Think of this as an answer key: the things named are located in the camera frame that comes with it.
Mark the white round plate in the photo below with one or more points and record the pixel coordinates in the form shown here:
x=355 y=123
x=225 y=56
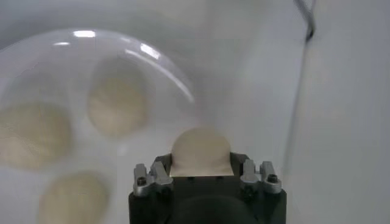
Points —
x=61 y=73

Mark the white steamed baozi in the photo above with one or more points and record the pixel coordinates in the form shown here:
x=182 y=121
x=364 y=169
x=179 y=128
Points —
x=73 y=201
x=30 y=137
x=201 y=152
x=117 y=109

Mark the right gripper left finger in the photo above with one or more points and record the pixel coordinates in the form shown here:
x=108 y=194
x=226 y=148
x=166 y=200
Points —
x=152 y=179

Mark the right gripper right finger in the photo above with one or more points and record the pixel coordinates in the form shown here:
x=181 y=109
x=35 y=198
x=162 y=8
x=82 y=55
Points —
x=262 y=179

